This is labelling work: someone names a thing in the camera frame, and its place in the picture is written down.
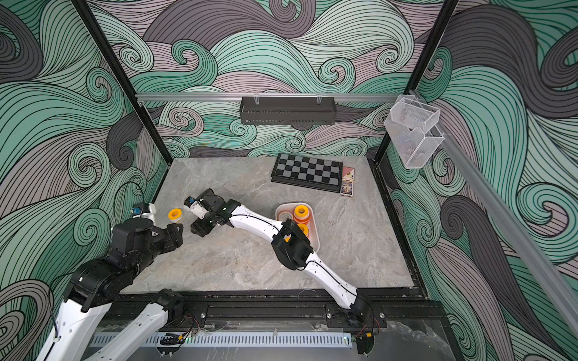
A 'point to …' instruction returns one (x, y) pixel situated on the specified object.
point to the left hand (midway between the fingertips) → (173, 226)
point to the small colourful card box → (348, 179)
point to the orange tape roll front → (284, 215)
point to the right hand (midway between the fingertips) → (201, 222)
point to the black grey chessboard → (305, 171)
